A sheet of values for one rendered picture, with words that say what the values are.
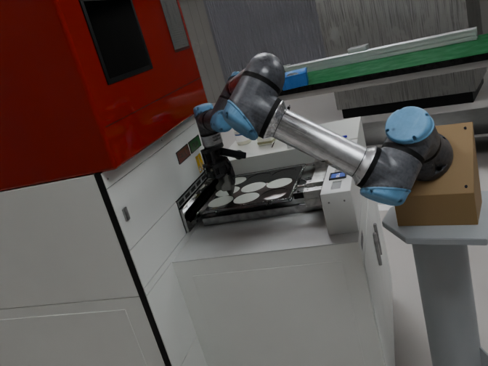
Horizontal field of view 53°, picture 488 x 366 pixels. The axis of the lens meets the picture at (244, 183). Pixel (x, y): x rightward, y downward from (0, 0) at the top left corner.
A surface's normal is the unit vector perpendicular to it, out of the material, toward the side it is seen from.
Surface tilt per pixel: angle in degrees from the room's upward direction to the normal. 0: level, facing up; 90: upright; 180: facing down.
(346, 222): 90
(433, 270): 90
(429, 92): 90
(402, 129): 39
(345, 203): 90
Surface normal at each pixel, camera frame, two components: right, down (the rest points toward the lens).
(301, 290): -0.25, 0.36
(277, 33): -0.49, 0.39
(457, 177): -0.51, -0.36
